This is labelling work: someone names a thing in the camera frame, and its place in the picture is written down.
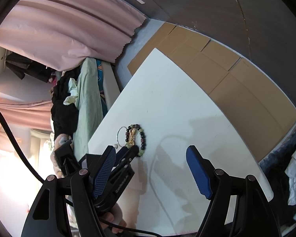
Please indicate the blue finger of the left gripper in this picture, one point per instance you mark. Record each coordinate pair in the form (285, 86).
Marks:
(120, 154)

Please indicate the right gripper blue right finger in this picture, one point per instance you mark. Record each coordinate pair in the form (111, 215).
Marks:
(199, 170)

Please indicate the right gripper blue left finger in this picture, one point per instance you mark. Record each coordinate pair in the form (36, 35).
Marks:
(100, 179)

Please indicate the gold butterfly brooch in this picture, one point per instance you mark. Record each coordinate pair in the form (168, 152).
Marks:
(131, 140)

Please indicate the black jewelry box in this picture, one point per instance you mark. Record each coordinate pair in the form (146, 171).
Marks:
(92, 163)

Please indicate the person's left hand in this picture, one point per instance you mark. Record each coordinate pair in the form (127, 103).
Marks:
(114, 216)

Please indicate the thin silver hoop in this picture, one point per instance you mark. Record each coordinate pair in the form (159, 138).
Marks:
(121, 136)

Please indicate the green bed sheet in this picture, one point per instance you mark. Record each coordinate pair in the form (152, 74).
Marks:
(90, 113)

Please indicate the pink fleece blanket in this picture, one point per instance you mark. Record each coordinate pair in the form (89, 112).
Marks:
(62, 144)

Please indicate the flattened cardboard sheet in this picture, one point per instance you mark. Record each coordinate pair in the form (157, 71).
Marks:
(257, 108)

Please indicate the pink curtain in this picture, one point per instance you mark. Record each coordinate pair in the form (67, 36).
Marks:
(36, 115)
(62, 33)

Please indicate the hanging dark clothes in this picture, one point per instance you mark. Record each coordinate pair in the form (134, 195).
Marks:
(22, 66)

